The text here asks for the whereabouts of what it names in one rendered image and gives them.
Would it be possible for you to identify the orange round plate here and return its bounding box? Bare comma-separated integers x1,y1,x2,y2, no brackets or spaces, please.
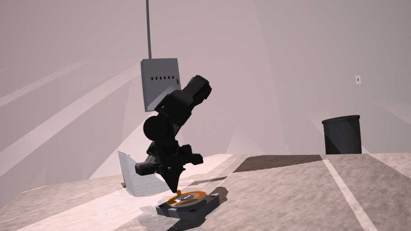
167,190,207,208

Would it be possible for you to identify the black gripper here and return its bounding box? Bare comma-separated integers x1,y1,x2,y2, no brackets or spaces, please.
135,138,203,193

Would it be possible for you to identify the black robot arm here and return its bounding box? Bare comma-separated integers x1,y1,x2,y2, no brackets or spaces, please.
143,75,212,168

